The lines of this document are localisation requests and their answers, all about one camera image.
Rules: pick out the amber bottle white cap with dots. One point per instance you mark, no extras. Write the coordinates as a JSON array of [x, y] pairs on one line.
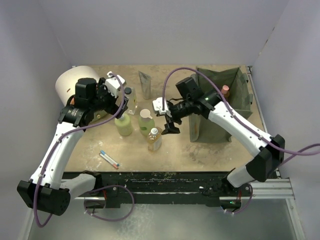
[[154, 139]]

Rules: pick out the clear bottle yellow label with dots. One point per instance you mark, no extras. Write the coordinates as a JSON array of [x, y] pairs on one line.
[[132, 104]]

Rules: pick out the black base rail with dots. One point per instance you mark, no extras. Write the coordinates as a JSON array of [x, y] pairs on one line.
[[207, 188]]

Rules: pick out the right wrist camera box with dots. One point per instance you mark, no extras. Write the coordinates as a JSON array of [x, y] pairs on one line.
[[160, 107]]

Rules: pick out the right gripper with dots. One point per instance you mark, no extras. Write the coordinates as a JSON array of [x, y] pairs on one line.
[[170, 128]]

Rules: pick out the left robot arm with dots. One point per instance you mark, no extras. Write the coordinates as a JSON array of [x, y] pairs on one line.
[[45, 191]]

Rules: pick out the orange capped pen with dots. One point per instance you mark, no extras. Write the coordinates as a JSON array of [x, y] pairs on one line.
[[108, 161]]

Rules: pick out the silver squeeze tube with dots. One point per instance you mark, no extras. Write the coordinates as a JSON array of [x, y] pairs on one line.
[[145, 83]]

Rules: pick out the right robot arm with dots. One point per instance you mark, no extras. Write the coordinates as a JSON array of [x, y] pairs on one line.
[[263, 147]]

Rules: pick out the white round drawer box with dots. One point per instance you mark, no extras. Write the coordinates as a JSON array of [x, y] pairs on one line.
[[66, 82]]

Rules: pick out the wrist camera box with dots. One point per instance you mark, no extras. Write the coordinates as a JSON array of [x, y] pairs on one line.
[[160, 107], [112, 84]]

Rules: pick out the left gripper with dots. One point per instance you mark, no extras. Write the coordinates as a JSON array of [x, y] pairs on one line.
[[101, 88]]

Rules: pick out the green bottle beige cap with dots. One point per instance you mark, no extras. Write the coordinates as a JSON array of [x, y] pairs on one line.
[[145, 122]]

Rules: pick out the green pump bottle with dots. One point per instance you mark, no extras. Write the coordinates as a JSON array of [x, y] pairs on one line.
[[124, 125]]

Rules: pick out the blue capped pen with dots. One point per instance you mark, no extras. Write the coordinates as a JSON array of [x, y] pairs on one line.
[[107, 157]]

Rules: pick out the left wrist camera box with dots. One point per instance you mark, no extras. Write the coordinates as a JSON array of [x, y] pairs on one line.
[[112, 84]]

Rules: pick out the orange bottle pink cap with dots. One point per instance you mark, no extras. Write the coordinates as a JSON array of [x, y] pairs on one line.
[[225, 90]]

